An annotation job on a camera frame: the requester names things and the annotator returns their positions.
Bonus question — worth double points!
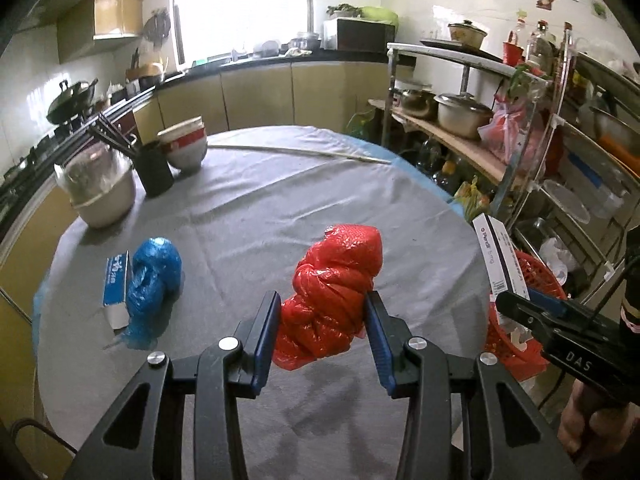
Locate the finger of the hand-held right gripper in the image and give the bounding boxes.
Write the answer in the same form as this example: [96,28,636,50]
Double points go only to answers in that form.
[495,290,562,347]
[527,286,597,324]

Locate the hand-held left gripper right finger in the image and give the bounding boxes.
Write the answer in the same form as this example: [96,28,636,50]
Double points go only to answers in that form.
[364,291,571,480]

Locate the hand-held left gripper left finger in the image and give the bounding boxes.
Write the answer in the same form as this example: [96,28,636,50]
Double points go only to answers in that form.
[75,290,283,480]

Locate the red mesh basket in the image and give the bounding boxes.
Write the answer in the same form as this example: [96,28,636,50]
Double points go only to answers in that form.
[482,247,568,382]

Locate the white medicine box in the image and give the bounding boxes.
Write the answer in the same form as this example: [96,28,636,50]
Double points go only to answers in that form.
[471,212,532,302]

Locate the red plastic bag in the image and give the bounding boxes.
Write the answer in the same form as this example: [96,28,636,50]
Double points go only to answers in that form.
[272,224,385,372]

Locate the blue plastic bag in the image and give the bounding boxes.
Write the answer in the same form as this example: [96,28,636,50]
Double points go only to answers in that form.
[119,236,183,351]

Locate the blue and white carton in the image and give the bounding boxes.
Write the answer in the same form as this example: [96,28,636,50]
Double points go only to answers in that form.
[102,250,132,331]

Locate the person's right hand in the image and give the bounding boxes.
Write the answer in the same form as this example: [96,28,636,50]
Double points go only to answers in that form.
[557,380,636,468]

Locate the grey tablecloth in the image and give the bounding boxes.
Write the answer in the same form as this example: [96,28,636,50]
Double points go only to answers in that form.
[34,125,496,480]

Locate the yellow green snack bag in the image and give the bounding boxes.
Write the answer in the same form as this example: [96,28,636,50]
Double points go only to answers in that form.
[452,177,493,211]

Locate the pink plastic bag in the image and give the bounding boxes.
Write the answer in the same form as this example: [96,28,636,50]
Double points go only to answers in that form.
[477,105,531,166]

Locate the thin bamboo stick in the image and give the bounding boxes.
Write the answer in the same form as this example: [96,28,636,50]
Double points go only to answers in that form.
[207,144,393,166]

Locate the large steel pot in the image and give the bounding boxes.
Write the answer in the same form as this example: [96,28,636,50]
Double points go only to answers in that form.
[434,92,493,140]

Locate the black cup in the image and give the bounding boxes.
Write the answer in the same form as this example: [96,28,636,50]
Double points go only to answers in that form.
[134,141,175,197]

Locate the red banded bowl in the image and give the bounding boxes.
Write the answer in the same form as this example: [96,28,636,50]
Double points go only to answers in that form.
[162,129,209,171]

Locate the white basin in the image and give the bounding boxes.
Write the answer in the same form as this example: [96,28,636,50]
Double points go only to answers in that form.
[70,160,137,230]

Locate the white bowl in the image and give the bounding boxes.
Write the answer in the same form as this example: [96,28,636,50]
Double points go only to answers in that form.
[156,116,207,143]

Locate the small steel pot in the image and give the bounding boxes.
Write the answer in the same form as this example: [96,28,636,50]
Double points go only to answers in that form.
[400,87,436,121]

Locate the yellow base cabinets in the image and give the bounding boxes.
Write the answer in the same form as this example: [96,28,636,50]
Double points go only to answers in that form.
[0,60,418,321]

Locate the bundle of dark chopsticks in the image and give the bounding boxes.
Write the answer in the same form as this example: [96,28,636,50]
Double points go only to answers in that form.
[87,112,138,158]

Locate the red plastic cup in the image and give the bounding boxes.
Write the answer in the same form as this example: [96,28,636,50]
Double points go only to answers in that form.
[502,30,526,66]

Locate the metal shelf rack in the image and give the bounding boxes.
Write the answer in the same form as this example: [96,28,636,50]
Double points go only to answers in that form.
[367,42,640,311]

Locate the cream enamel pot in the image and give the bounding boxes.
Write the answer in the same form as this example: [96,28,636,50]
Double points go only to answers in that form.
[447,20,488,50]

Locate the black kitchen countertop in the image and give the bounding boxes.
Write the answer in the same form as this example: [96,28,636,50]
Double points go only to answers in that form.
[0,55,418,241]

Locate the yellow rice cooker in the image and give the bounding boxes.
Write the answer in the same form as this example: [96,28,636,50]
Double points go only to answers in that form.
[137,62,166,86]

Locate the gas stove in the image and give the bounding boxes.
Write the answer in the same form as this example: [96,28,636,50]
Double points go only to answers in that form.
[0,120,101,196]

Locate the cookware beside sink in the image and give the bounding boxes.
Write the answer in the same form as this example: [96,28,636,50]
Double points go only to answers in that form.
[250,32,321,58]

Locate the white microwave oven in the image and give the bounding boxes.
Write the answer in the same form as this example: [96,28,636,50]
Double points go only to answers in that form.
[322,17,398,53]

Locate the black wok with lid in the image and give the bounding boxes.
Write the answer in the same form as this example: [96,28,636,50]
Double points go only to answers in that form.
[46,78,100,126]

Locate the green plastic basin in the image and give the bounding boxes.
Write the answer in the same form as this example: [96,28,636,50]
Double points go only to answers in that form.
[360,6,400,28]

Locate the leafy green vegetables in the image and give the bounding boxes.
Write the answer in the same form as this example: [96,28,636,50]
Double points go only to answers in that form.
[326,3,363,20]

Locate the window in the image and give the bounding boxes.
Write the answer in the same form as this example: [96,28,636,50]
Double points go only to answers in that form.
[170,0,313,63]

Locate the black cable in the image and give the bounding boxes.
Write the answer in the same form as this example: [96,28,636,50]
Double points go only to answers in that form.
[10,417,76,456]

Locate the small yellow wall cabinet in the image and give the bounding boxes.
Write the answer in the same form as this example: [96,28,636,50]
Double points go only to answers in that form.
[57,0,146,63]

